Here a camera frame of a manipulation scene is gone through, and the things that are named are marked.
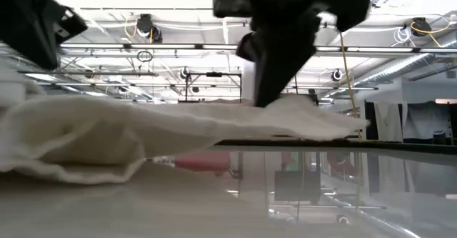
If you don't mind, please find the black hanging cable ring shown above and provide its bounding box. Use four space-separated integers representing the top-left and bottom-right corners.
136 50 154 63

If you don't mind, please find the long ceiling light bar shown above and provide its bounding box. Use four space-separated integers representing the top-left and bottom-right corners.
35 82 379 91
59 42 457 55

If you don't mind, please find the black metal stand frame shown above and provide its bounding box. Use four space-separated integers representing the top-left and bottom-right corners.
184 71 243 103

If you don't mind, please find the white coiled cable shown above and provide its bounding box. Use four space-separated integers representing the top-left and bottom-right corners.
391 26 413 49

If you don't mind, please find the black ceiling reel yellow cord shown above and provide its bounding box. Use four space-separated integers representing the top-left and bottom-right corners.
409 16 433 38
136 13 164 44

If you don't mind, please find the grey hanging cloth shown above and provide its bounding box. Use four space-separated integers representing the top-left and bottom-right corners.
403 101 453 141

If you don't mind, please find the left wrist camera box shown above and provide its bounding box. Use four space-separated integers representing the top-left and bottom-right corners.
52 0 89 36

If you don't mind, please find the black bucket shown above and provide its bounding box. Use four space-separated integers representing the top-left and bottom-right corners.
432 129 447 146

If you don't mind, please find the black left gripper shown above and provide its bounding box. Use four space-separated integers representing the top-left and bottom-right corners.
0 0 61 71

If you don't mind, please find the pale pink curtain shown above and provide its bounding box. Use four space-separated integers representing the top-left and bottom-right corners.
198 98 255 107

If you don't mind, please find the yellow hanging cable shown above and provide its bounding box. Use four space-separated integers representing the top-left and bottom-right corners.
338 31 363 142

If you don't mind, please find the white hanging cloth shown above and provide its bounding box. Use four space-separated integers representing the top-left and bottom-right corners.
373 101 404 143

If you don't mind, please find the white plaid kitchen towel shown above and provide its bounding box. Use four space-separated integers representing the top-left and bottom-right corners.
0 94 371 186

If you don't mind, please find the black table frame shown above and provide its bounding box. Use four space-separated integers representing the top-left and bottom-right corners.
214 139 457 156

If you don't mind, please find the silver ventilation duct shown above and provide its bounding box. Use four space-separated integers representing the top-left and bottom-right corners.
353 39 457 87

